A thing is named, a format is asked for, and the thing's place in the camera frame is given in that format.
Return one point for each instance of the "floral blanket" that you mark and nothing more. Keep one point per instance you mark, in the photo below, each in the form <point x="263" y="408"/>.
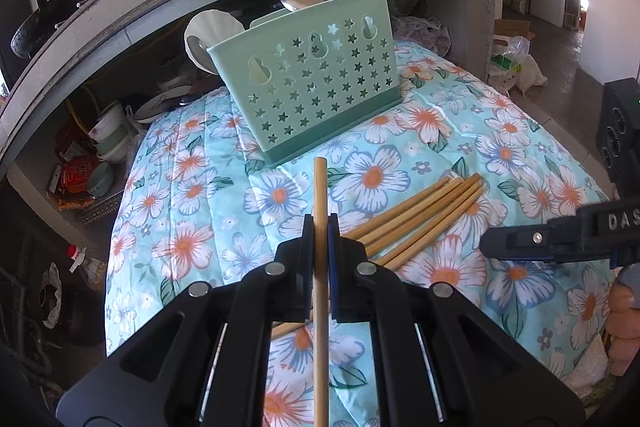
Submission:
<point x="200" y="207"/>

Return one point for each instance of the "red snack packets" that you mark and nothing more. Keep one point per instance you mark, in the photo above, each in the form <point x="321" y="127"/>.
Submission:
<point x="75" y="177"/>

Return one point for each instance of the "large white scalloped spoon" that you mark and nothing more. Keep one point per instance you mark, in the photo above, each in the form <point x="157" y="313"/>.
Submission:
<point x="220" y="27"/>

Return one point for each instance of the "green bowl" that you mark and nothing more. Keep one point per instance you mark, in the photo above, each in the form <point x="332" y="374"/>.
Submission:
<point x="100" y="182"/>

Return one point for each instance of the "red-capped oil bottle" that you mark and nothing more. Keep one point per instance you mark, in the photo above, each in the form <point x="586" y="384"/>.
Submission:
<point x="87" y="269"/>

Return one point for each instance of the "cardboard box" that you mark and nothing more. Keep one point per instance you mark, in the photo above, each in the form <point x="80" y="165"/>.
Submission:
<point x="512" y="28"/>

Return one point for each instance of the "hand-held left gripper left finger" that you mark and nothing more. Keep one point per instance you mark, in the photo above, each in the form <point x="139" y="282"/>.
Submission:
<point x="307" y="267"/>

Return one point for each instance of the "person's right hand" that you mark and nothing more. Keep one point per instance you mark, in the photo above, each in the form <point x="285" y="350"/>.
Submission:
<point x="625" y="327"/>

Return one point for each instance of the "purple plastic bag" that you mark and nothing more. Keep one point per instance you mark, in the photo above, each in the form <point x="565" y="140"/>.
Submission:
<point x="425" y="34"/>

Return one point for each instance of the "black plastic bag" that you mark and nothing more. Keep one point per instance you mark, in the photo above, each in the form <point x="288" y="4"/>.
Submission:
<point x="60" y="302"/>

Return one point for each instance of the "black frying pan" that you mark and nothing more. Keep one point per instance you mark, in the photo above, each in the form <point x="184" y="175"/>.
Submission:
<point x="45" y="24"/>

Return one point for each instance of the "white printed plate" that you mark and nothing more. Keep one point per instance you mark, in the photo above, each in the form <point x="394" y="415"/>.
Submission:
<point x="160" y="104"/>

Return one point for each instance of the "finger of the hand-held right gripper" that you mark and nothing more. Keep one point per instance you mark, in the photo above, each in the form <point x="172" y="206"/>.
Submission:
<point x="530" y="242"/>

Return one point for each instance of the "green star-cut utensil holder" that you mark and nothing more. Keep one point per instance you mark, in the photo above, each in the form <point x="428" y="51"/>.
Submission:
<point x="310" y="97"/>

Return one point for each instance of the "white plastic bag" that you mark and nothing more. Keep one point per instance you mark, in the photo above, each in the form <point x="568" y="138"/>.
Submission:
<point x="520" y="67"/>

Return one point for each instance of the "stack of white bowls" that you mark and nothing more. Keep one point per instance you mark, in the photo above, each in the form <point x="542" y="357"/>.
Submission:
<point x="112" y="132"/>

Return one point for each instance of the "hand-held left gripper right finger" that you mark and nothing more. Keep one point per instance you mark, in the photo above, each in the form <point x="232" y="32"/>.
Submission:
<point x="335" y="267"/>

